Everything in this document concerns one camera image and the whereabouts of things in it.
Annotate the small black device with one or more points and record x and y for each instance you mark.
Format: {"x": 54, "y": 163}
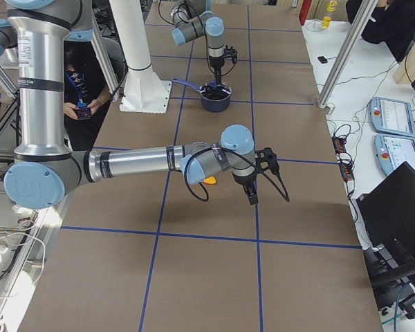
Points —
{"x": 322, "y": 59}

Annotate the orange black usb hub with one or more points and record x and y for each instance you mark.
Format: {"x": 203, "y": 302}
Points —
{"x": 345, "y": 161}

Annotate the blue teach pendant near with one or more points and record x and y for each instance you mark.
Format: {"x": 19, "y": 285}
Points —
{"x": 393, "y": 150}

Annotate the black laptop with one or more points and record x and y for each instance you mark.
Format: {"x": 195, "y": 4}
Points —
{"x": 388, "y": 211}

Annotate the dark pot with blue handle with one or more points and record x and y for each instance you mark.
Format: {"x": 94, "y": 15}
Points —
{"x": 213, "y": 106}

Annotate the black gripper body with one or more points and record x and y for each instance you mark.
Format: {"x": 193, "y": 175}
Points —
{"x": 216, "y": 63}
{"x": 241, "y": 180}

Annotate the seated person in black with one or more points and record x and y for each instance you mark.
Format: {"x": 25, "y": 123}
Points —
{"x": 86, "y": 95}

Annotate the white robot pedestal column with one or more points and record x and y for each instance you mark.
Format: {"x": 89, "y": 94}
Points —
{"x": 131, "y": 31}

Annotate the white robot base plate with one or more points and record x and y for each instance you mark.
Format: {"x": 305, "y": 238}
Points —
{"x": 143, "y": 100}

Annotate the glass pot lid blue knob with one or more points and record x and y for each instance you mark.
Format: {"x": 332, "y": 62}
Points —
{"x": 210, "y": 91}

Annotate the yellow toy corn cob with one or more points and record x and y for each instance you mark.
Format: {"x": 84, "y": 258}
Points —
{"x": 210, "y": 180}

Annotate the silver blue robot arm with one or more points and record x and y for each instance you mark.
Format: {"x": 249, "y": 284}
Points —
{"x": 45, "y": 169}
{"x": 194, "y": 19}

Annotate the blue teach pendant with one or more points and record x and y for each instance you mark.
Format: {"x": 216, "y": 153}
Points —
{"x": 393, "y": 150}
{"x": 392, "y": 116}

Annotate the yellow cup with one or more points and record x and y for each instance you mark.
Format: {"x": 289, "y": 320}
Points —
{"x": 326, "y": 22}

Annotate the blue teach pendant far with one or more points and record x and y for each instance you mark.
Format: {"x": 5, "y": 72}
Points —
{"x": 392, "y": 116}

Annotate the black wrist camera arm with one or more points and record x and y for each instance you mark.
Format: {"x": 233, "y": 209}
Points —
{"x": 266, "y": 159}
{"x": 231, "y": 53}

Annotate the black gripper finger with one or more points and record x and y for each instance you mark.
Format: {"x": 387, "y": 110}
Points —
{"x": 217, "y": 76}
{"x": 252, "y": 195}

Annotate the aluminium frame post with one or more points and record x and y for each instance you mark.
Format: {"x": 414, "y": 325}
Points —
{"x": 361, "y": 18}

